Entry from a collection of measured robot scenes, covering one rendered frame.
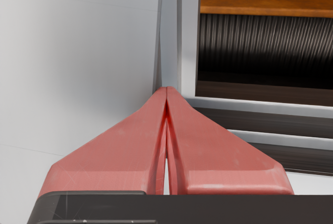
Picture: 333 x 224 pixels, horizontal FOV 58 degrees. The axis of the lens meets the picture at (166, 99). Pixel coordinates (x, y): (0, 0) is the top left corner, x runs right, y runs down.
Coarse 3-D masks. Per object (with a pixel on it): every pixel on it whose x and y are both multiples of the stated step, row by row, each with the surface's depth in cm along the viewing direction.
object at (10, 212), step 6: (0, 210) 19; (6, 210) 19; (12, 210) 19; (0, 216) 20; (6, 216) 20; (12, 216) 20; (18, 216) 19; (24, 216) 19; (0, 222) 20; (6, 222) 20; (12, 222) 20; (18, 222) 20; (24, 222) 20
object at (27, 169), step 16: (0, 144) 15; (0, 160) 16; (16, 160) 16; (32, 160) 16; (48, 160) 16; (0, 176) 17; (16, 176) 17; (32, 176) 17; (0, 192) 18; (16, 192) 18; (32, 192) 18; (16, 208) 19; (32, 208) 19
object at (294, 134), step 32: (192, 0) 13; (160, 32) 12; (192, 32) 14; (160, 64) 13; (192, 64) 15; (192, 96) 16; (224, 96) 16; (256, 96) 16; (288, 96) 15; (320, 96) 15; (256, 128) 15; (288, 128) 14; (320, 128) 14; (288, 160) 14; (320, 160) 14
